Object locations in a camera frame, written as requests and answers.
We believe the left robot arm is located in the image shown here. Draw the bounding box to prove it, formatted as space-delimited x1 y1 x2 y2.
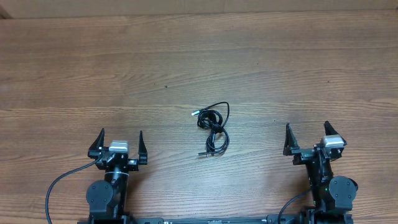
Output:
86 129 148 224

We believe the black usb cable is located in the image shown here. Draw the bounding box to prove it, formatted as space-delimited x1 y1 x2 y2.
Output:
191 101 231 157

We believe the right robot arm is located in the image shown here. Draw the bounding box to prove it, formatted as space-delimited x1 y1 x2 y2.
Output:
277 121 358 224

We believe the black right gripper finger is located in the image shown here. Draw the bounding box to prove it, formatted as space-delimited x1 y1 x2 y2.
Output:
284 123 300 150
324 121 347 145

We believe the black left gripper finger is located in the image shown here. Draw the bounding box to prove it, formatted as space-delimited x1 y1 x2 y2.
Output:
89 128 104 151
138 131 147 159

